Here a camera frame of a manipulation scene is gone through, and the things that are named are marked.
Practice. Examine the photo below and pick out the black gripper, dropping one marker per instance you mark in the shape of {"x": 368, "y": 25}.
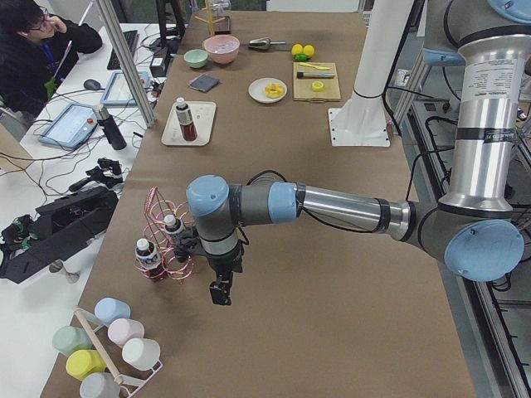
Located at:
{"x": 223, "y": 263}

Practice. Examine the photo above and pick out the white round plate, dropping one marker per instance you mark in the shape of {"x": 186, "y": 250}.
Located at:
{"x": 256, "y": 90}

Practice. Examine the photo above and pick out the yellow glazed donut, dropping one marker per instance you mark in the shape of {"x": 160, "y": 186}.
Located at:
{"x": 274, "y": 90}

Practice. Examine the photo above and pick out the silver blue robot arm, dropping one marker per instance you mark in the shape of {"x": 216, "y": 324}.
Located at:
{"x": 468, "y": 229}

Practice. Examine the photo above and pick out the dark drink bottle on tray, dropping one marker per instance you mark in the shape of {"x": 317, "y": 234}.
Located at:
{"x": 185, "y": 119}

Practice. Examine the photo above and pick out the cream rectangular tray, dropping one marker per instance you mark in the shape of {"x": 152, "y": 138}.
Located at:
{"x": 203, "y": 114}

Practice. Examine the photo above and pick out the bottle in rack back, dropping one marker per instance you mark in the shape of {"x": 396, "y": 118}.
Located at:
{"x": 173, "y": 226}

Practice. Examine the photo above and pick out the bottle in rack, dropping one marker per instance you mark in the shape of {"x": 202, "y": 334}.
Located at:
{"x": 173, "y": 226}
{"x": 148, "y": 257}

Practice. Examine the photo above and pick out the bottle in rack front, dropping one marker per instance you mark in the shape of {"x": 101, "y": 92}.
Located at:
{"x": 148, "y": 257}

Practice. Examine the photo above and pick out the white cup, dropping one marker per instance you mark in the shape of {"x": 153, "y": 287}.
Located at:
{"x": 141, "y": 353}

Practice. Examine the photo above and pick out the pink cup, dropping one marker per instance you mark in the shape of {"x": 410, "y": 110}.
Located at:
{"x": 122, "y": 330}

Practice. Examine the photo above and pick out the blue cup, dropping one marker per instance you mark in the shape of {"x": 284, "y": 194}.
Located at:
{"x": 110, "y": 309}

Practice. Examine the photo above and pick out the white wooden cup rack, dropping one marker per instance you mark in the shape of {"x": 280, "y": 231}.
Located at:
{"x": 131, "y": 385}

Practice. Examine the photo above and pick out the grey cup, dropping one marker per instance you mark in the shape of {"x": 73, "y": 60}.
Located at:
{"x": 99, "y": 385}

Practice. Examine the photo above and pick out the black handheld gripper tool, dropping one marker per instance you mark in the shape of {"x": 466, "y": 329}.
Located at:
{"x": 107, "y": 172}

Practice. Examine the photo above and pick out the yellow cup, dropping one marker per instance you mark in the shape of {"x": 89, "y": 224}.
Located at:
{"x": 83, "y": 362}

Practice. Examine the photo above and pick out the green cup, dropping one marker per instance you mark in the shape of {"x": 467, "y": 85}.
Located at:
{"x": 69, "y": 339}

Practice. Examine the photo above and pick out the black thermos bottle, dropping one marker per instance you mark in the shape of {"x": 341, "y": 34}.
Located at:
{"x": 111, "y": 130}

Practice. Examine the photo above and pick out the black equipment case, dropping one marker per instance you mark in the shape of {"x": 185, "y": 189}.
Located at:
{"x": 63, "y": 228}

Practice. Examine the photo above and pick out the grey folded cloth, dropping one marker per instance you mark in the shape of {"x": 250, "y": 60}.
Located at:
{"x": 203, "y": 83}

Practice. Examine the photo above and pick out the wooden cutting board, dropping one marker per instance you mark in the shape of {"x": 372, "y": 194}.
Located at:
{"x": 302, "y": 87}

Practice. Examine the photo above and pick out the blue teach pendant far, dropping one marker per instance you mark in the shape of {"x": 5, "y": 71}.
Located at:
{"x": 117, "y": 93}

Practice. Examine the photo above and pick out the blue teach pendant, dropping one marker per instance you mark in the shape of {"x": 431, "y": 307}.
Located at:
{"x": 117, "y": 93}
{"x": 74, "y": 125}

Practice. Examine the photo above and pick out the blue teach pendant near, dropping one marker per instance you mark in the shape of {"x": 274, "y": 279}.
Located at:
{"x": 74, "y": 125}

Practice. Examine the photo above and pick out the lemon half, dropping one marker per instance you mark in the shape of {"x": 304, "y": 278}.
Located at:
{"x": 317, "y": 86}

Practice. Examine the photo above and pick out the green bowl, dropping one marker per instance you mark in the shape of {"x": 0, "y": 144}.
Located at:
{"x": 196, "y": 58}

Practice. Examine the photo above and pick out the pink bowl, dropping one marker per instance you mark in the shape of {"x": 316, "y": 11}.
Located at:
{"x": 221, "y": 49}

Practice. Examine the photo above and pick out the yellow plastic knife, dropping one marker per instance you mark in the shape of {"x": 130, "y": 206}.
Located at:
{"x": 314, "y": 66}

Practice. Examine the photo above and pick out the computer mouse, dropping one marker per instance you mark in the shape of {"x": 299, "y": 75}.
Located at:
{"x": 91, "y": 84}

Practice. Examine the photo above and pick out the green lime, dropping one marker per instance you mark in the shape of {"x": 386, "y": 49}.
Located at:
{"x": 301, "y": 57}

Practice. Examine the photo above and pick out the metal scoop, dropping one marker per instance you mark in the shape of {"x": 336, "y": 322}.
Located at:
{"x": 264, "y": 44}

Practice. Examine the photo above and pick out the yellow lemon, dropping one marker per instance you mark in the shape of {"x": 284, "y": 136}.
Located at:
{"x": 297, "y": 49}
{"x": 309, "y": 51}

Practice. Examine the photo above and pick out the wooden mug tree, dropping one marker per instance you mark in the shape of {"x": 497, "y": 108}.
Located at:
{"x": 216, "y": 17}

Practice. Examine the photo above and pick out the person in black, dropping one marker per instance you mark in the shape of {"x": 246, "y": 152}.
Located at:
{"x": 38, "y": 51}

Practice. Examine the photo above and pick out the copper wire bottle rack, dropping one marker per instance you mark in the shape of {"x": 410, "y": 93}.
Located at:
{"x": 156, "y": 207}

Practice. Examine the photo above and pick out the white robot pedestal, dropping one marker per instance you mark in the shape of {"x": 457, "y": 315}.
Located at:
{"x": 362, "y": 120}

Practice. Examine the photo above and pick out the grey handled knife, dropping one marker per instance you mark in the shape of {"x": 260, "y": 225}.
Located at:
{"x": 314, "y": 75}

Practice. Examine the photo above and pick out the aluminium frame post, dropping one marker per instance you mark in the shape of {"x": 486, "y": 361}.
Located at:
{"x": 119, "y": 44}

